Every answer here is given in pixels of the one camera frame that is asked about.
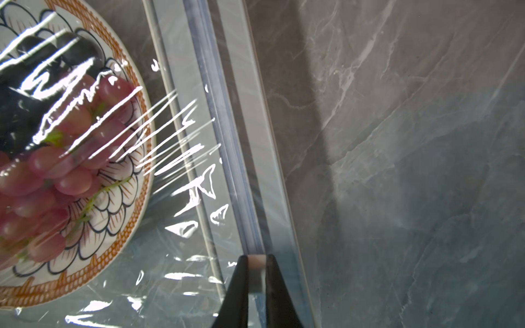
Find red grape bunch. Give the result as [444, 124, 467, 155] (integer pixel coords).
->
[1, 72, 140, 277]

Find black grape bunch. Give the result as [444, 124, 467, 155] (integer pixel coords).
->
[1, 32, 104, 157]

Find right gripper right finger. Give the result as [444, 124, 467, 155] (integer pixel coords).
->
[265, 254, 303, 328]

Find white plastic wrap dispenser box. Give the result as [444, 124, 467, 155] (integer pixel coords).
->
[144, 1, 315, 327]

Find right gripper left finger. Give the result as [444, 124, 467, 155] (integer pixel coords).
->
[211, 255, 249, 328]

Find patterned plate orange rim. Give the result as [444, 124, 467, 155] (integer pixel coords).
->
[1, 1, 155, 309]

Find clear plastic wrap sheet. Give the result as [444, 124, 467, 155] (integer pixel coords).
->
[1, 1, 246, 327]

